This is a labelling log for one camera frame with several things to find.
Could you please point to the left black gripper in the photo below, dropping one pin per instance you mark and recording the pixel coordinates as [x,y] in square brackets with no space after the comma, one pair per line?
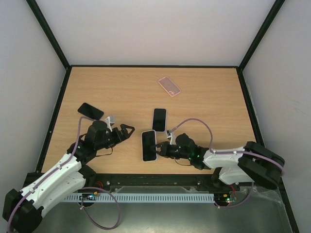
[124,136]

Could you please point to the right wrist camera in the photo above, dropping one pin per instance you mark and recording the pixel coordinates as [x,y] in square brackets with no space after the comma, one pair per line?
[171,137]

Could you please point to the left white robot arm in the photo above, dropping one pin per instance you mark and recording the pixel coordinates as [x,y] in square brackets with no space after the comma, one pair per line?
[24,209]

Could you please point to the light blue cable duct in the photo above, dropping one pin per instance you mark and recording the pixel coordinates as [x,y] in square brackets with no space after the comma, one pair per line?
[142,198]

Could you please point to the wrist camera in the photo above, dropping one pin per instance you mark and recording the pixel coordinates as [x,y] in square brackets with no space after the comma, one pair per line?
[171,137]
[110,121]

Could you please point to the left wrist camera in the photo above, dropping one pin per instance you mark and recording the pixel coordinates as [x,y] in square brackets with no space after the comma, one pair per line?
[110,121]

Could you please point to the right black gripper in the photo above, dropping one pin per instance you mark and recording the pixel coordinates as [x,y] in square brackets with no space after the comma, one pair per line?
[163,148]

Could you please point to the black phone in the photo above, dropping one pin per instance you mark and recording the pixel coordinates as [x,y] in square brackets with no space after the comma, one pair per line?
[90,111]

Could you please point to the pink phone case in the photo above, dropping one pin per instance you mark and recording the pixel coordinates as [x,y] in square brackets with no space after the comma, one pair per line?
[169,86]

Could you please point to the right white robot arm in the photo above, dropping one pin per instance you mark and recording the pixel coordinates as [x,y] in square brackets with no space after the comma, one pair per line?
[252,163]

